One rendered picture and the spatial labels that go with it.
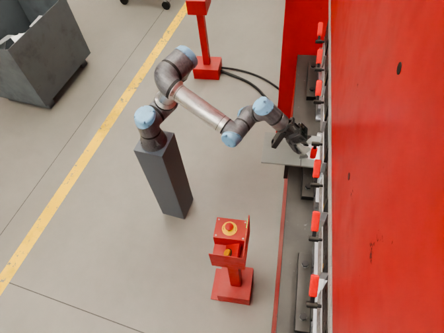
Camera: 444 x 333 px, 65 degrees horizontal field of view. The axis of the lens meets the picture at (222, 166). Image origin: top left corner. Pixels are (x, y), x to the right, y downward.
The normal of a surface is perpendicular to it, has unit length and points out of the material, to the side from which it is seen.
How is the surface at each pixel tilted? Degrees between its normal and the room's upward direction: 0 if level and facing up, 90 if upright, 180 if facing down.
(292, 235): 0
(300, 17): 90
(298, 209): 0
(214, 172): 0
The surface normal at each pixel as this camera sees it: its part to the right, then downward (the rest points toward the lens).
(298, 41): -0.17, 0.81
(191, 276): -0.07, -0.57
